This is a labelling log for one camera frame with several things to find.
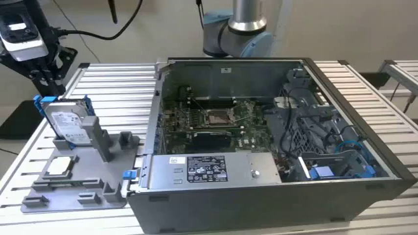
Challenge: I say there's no green motherboard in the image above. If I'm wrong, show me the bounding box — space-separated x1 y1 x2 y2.
161 85 277 154

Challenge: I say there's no blue wire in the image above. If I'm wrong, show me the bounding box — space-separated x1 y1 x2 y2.
335 139 371 169

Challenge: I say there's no black box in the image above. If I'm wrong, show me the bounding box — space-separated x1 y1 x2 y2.
360 72 391 90

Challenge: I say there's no black open PC case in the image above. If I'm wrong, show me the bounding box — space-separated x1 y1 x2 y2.
125 56 418 233

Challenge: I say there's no green RAM stick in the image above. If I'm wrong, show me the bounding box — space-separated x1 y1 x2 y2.
40 179 98 185

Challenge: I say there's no silver power supply unit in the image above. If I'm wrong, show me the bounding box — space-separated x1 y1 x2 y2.
148 152 281 190

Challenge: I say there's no thin black hanging cable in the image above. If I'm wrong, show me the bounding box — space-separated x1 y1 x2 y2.
195 0 205 28

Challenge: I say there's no metal slat side table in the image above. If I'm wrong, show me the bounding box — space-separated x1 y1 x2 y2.
377 60 418 98

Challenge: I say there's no black graphics card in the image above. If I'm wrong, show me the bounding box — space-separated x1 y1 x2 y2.
191 131 233 149

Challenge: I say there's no metal socket cover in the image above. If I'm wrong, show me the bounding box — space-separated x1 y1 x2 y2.
228 101 255 123

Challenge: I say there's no CPU socket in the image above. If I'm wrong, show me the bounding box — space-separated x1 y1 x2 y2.
204 109 236 125

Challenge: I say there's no blue disk carrier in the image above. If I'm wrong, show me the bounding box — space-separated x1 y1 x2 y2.
308 166 333 181

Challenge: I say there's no hard disk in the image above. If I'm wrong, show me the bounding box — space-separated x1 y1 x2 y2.
32 95 96 147

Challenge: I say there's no black wire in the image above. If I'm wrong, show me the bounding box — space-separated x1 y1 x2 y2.
280 89 313 159

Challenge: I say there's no silver CPU chip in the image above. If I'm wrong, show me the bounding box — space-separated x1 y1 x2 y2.
45 156 73 177

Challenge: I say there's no black stand with pole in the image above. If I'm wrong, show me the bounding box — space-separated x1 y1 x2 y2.
0 73 65 140

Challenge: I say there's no gray metal inner frame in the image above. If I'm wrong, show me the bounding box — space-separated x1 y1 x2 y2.
280 68 359 152

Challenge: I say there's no gray plastic parts rack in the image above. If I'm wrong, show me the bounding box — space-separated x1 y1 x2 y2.
20 116 141 213

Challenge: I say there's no silver metal bracket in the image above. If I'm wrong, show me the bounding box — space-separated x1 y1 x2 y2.
272 96 299 108

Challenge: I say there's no black antenna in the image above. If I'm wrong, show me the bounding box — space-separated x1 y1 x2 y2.
106 0 118 24

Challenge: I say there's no thick black cable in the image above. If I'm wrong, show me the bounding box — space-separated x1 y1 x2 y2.
48 0 144 41

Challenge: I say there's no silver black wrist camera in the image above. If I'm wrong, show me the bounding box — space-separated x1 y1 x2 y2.
0 9 46 62

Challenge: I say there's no gray metal disk bay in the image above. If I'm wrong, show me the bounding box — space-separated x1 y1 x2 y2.
296 149 376 182

